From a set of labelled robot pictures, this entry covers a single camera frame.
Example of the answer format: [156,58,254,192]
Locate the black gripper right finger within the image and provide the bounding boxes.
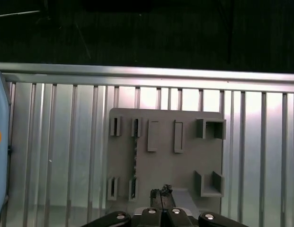
[162,183,250,227]

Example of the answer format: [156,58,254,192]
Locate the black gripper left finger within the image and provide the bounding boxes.
[80,188,164,227]

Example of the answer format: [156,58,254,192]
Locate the grey parts rack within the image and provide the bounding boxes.
[106,107,227,217]

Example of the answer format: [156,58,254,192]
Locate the pale blue teach pendant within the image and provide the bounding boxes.
[0,68,11,227]

